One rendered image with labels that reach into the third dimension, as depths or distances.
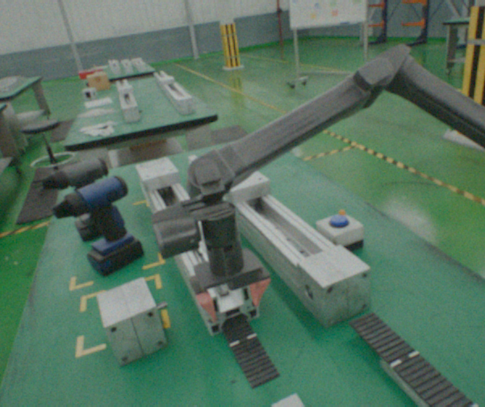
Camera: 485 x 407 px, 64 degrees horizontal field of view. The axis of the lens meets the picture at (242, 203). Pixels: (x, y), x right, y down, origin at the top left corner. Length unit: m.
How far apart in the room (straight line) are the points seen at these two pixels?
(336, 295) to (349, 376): 0.13
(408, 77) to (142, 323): 0.67
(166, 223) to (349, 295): 0.36
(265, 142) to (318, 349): 0.36
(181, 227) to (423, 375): 0.41
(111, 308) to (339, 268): 0.41
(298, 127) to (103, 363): 0.54
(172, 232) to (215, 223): 0.06
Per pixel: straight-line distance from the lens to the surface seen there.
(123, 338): 0.73
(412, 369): 0.66
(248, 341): 0.73
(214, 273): 0.62
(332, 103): 0.73
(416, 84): 0.84
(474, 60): 3.93
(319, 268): 0.73
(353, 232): 0.91
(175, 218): 0.58
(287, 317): 0.77
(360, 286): 0.74
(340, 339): 0.73
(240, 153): 0.62
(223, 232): 0.58
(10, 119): 5.93
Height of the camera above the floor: 1.31
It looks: 26 degrees down
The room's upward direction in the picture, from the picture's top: 9 degrees counter-clockwise
